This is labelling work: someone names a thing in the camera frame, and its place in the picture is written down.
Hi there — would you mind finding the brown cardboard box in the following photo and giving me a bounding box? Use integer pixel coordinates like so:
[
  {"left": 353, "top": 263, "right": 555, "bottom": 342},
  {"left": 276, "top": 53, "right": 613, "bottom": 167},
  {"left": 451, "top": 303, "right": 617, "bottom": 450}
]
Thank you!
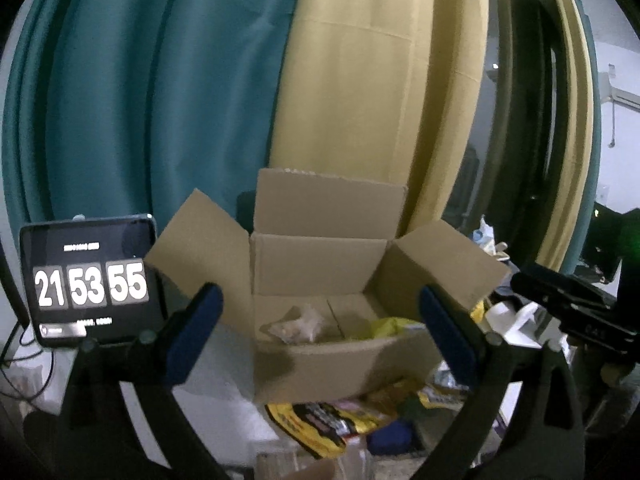
[{"left": 145, "top": 168, "right": 508, "bottom": 404}]

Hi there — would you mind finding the yellow curtain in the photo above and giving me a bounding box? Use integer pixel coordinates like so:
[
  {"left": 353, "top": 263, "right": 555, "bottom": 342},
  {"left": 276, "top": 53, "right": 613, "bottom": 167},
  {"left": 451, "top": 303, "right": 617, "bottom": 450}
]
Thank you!
[{"left": 269, "top": 0, "right": 489, "bottom": 233}]

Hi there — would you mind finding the yellow black snack bag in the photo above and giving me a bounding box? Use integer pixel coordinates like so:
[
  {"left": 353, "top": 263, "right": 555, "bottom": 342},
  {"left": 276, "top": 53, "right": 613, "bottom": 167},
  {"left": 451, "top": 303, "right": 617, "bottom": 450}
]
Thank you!
[{"left": 265, "top": 380, "right": 421, "bottom": 458}]

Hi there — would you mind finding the dark computer monitor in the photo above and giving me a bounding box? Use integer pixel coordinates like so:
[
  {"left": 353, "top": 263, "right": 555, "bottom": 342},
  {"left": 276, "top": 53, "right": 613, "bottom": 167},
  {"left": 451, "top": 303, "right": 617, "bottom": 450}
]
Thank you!
[{"left": 580, "top": 203, "right": 639, "bottom": 283}]

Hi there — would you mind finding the yellow chip bag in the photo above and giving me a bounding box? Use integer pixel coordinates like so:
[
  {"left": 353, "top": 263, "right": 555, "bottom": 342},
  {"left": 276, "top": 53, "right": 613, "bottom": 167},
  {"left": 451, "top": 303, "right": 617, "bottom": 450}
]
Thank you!
[{"left": 350, "top": 316, "right": 426, "bottom": 340}]

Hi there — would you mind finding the clear bag of pale snacks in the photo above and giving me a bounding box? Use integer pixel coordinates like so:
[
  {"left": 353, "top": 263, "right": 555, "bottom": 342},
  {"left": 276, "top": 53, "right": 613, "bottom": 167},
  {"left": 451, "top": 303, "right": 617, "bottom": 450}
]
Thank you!
[{"left": 259, "top": 304, "right": 342, "bottom": 346}]

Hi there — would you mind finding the tablet showing clock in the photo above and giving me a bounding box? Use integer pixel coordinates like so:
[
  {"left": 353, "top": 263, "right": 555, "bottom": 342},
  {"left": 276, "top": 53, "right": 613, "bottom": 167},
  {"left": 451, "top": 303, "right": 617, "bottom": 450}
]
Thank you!
[{"left": 18, "top": 214, "right": 167, "bottom": 348}]

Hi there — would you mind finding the tissue pack on bag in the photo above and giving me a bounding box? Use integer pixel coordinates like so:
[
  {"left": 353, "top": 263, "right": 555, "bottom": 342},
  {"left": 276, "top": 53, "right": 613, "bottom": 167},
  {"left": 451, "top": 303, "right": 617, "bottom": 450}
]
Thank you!
[{"left": 471, "top": 216, "right": 510, "bottom": 262}]

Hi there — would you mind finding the wall air conditioner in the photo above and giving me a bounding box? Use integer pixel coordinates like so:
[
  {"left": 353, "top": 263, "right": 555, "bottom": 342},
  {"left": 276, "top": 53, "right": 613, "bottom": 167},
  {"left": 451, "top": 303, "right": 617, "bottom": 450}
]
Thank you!
[{"left": 598, "top": 73, "right": 640, "bottom": 112}]

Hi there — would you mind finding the teal curtain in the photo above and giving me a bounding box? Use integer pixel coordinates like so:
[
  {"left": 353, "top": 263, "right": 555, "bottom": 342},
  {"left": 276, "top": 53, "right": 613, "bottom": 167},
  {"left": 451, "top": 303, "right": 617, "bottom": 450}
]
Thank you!
[{"left": 1, "top": 0, "right": 297, "bottom": 231}]

